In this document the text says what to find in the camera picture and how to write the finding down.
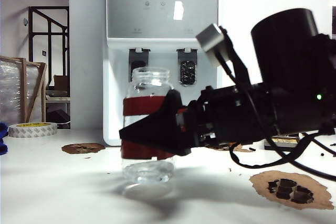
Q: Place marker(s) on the white double-sided tape roll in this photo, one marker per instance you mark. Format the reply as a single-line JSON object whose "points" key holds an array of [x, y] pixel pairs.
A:
{"points": [[32, 130]]}

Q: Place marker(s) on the brown cardboard box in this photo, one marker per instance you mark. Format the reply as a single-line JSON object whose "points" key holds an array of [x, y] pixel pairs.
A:
{"points": [[62, 82]]}

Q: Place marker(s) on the grey background shelf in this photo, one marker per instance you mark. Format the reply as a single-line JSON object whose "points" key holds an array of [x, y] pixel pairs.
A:
{"points": [[57, 100]]}

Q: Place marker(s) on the black soldering iron stand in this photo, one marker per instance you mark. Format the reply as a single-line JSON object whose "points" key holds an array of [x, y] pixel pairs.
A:
{"points": [[283, 145]]}

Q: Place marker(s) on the glass bottle with red belts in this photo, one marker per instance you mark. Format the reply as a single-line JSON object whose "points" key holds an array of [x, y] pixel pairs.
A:
{"points": [[141, 106]]}

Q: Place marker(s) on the small black cylinder piece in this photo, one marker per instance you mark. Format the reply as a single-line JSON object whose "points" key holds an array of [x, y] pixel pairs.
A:
{"points": [[252, 149]]}

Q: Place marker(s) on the black metal stair frame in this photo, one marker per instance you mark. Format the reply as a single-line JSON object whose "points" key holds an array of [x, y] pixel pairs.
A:
{"points": [[50, 33]]}

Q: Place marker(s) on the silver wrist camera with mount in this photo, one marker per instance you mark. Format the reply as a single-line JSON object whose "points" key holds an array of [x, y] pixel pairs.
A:
{"points": [[210, 37]]}

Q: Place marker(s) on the yellow cleaning sponge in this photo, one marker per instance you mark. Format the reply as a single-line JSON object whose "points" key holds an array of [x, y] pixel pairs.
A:
{"points": [[284, 139]]}

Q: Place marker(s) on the blue cloth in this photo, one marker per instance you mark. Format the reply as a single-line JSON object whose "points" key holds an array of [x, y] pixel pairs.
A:
{"points": [[3, 142]]}

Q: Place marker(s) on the white water dispenser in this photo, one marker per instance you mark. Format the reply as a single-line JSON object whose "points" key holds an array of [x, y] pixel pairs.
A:
{"points": [[162, 3]]}

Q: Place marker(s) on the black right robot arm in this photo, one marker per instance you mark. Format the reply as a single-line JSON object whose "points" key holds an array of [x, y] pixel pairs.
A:
{"points": [[294, 64]]}

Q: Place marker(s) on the wooden frame with plastic wrap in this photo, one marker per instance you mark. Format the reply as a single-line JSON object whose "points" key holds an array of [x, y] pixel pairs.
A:
{"points": [[25, 90]]}

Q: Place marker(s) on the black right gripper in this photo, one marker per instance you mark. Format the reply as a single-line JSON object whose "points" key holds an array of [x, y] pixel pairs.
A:
{"points": [[231, 116]]}

